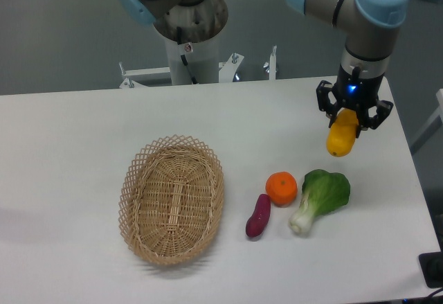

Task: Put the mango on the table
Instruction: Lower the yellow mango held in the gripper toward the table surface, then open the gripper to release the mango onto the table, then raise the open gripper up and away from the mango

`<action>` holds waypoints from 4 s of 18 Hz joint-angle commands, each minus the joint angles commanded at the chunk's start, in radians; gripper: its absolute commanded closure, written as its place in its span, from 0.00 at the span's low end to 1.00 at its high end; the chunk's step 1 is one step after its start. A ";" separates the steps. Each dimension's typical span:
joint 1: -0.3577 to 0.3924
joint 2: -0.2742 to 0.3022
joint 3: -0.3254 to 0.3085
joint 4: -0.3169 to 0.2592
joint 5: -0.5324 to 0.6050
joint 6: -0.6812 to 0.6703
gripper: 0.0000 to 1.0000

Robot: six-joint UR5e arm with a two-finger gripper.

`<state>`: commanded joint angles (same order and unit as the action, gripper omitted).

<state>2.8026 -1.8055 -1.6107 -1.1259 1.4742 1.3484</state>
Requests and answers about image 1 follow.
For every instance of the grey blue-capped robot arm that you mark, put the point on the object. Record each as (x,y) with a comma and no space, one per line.
(190,26)

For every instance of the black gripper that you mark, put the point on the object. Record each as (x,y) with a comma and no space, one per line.
(353,92)

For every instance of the black device at table edge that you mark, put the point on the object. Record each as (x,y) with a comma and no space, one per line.
(431,265)

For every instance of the white metal base frame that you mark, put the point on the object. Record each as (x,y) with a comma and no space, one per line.
(228,72)

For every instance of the green bok choy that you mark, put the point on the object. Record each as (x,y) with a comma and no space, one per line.
(323,192)

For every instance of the woven wicker basket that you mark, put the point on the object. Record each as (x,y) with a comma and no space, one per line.
(171,201)

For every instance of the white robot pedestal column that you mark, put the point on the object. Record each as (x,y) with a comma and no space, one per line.
(193,62)

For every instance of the white frame at right edge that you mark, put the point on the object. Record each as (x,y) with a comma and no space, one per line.
(429,128)

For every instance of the orange tangerine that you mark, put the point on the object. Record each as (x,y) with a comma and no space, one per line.
(282,188)

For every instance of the yellow mango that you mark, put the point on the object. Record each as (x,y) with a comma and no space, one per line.
(342,133)

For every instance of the purple sweet potato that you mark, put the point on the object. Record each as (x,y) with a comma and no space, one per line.
(259,219)

